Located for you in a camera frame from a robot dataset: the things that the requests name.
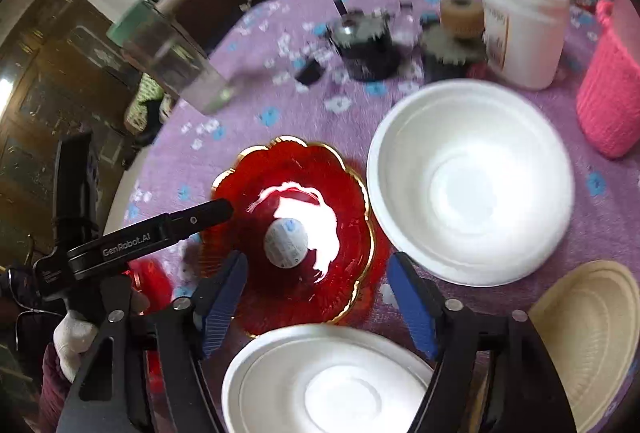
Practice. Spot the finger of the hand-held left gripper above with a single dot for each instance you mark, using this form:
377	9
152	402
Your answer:
200	218

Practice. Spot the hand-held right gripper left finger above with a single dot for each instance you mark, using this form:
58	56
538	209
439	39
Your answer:
225	303

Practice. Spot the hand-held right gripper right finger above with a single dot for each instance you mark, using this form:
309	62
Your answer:
412	303

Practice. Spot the red plate with gold print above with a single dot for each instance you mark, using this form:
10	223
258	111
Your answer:
150	278

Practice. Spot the red plate with round sticker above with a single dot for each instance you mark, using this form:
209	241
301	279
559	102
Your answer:
310	293

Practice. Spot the white disposable bowl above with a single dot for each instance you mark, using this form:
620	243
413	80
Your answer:
590	343
320	383
470	183

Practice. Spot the person's left forearm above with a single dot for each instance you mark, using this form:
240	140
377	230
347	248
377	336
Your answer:
52	398

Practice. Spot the person's left hand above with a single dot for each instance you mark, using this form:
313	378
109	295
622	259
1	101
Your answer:
75	343

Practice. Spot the green patterned blanket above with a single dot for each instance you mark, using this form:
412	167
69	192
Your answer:
147	103

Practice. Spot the purple floral tablecloth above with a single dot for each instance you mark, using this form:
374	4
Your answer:
310	123

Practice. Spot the clear bottle with green lid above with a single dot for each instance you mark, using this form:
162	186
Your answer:
170	58

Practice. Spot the dark wooden cabinet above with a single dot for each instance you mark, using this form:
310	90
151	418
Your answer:
45	103

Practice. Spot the small black adapter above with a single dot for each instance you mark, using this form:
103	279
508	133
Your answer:
309	73

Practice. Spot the black cylindrical motor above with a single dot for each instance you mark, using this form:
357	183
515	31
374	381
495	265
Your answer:
365	48

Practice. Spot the dark jar with wooden lid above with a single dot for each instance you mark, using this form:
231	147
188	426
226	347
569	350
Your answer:
455	38

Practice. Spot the bottle in pink knitted sleeve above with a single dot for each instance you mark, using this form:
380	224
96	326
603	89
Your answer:
610	83

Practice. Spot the white plastic jar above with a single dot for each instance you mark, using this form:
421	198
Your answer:
525	28

